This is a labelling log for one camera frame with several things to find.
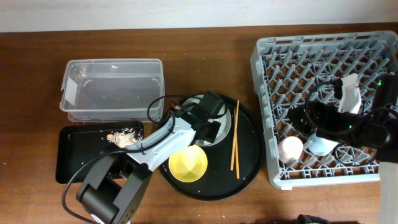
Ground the grey plate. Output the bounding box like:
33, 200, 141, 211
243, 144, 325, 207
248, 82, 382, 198
182, 94, 231, 147

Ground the pink cup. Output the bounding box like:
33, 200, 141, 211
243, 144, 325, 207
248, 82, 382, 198
278, 136, 303, 163

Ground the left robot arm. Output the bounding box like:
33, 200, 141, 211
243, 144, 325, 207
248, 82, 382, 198
62, 104, 228, 223

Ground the grey dishwasher rack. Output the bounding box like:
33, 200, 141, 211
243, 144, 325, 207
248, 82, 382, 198
250, 30, 397, 190

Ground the clear plastic waste bin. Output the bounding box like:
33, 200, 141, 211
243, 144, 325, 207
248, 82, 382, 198
60, 58, 165, 122

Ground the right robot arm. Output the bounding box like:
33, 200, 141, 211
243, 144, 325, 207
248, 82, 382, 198
287, 73, 397, 223

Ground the black rectangular tray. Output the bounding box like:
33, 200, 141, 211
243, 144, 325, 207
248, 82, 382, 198
55, 121, 144, 184

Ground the gold candy wrapper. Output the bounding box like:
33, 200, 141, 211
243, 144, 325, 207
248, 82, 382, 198
170, 100, 183, 112

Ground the light blue cup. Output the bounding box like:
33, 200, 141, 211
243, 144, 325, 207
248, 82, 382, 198
308, 133, 338, 156

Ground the wooden chopstick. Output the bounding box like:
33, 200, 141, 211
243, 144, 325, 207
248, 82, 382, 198
234, 109, 240, 179
230, 100, 239, 170

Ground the yellow bowl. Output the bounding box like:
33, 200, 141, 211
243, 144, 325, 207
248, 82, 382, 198
169, 145, 208, 183

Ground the food scraps pile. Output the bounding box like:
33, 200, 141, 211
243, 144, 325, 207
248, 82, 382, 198
102, 128, 144, 148

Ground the round black tray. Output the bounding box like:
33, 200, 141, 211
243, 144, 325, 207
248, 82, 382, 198
158, 104, 266, 200

